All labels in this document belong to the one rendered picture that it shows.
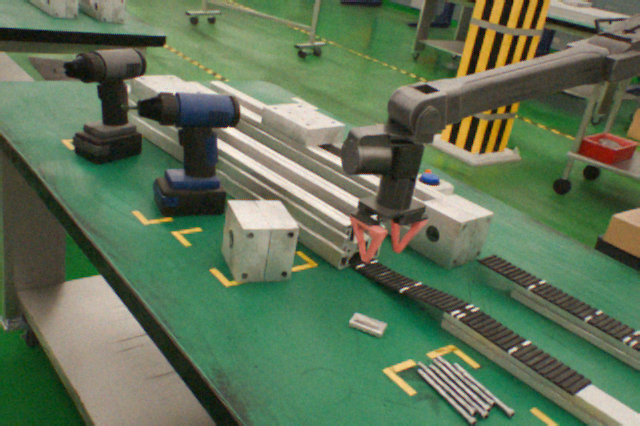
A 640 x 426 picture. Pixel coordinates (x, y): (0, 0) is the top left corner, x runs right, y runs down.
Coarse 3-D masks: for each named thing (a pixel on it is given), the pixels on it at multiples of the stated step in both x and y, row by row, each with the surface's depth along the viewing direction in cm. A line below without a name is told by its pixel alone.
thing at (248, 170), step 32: (128, 96) 156; (160, 128) 148; (224, 160) 133; (256, 160) 136; (288, 160) 132; (256, 192) 126; (288, 192) 119; (320, 192) 123; (320, 224) 114; (320, 256) 115
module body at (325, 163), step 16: (240, 96) 169; (240, 112) 157; (256, 112) 165; (240, 128) 158; (256, 128) 155; (272, 144) 150; (288, 144) 148; (336, 144) 146; (304, 160) 143; (320, 160) 140; (336, 160) 137; (320, 176) 142; (336, 176) 136; (352, 176) 133; (368, 176) 131; (352, 192) 134; (368, 192) 130; (416, 192) 131; (432, 192) 129; (384, 224) 129; (400, 240) 126
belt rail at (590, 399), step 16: (448, 320) 101; (464, 336) 99; (480, 336) 96; (480, 352) 97; (496, 352) 96; (512, 368) 93; (528, 368) 91; (528, 384) 92; (544, 384) 91; (560, 400) 89; (576, 400) 87; (592, 400) 86; (608, 400) 87; (576, 416) 87; (592, 416) 86; (608, 416) 84; (624, 416) 84
